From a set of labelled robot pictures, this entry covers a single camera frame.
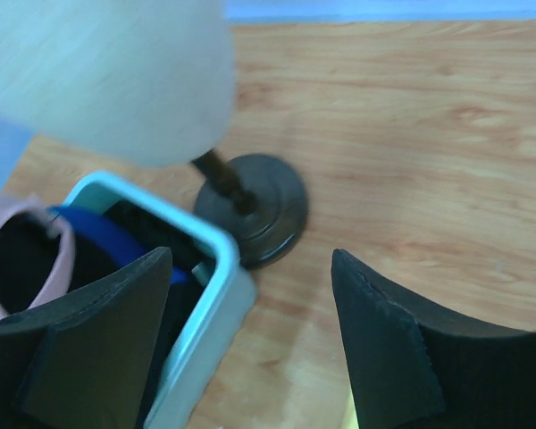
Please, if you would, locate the light teal plastic bin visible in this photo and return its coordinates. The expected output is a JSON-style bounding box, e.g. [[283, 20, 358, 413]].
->
[[64, 171, 257, 428]]

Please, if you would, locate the cream mannequin head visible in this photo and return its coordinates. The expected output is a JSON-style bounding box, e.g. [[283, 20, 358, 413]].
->
[[0, 1, 235, 166]]

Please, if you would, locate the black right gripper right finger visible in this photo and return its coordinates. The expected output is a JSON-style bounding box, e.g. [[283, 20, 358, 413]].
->
[[331, 249, 536, 428]]

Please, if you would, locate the blue cap in bin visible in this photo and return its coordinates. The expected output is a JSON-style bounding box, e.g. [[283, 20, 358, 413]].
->
[[48, 205, 189, 287]]

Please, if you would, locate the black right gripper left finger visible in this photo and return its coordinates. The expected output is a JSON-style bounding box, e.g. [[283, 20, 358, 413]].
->
[[0, 248, 172, 428]]

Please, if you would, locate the black baseball cap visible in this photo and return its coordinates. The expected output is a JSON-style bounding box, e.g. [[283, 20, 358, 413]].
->
[[101, 200, 215, 412]]

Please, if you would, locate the pink sport baseball cap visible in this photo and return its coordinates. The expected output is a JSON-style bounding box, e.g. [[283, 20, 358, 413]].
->
[[0, 195, 75, 320]]

